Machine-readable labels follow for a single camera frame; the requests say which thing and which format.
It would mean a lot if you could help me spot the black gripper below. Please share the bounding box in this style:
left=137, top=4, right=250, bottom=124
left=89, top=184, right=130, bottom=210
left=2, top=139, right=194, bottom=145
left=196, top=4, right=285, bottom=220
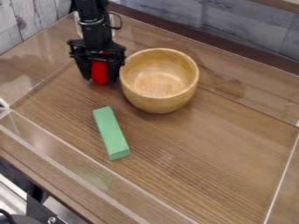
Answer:
left=66, top=38, right=126, bottom=84

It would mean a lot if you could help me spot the clear acrylic corner bracket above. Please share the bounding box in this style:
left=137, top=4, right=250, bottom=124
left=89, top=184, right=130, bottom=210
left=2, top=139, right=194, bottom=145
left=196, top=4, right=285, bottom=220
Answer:
left=73, top=11, right=116, bottom=38

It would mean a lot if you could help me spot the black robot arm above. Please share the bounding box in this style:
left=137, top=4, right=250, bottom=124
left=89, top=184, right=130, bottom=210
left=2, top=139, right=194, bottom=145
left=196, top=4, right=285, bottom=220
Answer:
left=68, top=0, right=126, bottom=85

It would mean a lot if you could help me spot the black table clamp mount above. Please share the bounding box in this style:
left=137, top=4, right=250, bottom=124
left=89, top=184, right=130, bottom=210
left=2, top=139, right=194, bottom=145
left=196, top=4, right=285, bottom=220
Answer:
left=0, top=195, right=70, bottom=224

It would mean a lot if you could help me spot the red plush fruit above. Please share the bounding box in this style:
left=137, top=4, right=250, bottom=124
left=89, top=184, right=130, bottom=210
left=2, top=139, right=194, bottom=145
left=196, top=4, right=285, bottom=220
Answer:
left=90, top=60, right=108, bottom=85

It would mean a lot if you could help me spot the green rectangular block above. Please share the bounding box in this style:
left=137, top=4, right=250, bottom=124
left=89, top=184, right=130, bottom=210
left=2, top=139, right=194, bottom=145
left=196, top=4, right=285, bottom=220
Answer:
left=93, top=107, right=130, bottom=161

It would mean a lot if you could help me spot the wooden bowl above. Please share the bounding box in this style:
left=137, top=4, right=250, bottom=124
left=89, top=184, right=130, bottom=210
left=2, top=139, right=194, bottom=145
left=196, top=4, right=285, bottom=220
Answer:
left=118, top=48, right=200, bottom=114

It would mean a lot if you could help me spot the clear acrylic tray wall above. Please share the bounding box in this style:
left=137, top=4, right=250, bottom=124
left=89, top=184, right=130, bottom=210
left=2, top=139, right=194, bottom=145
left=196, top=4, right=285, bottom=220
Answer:
left=0, top=17, right=299, bottom=224

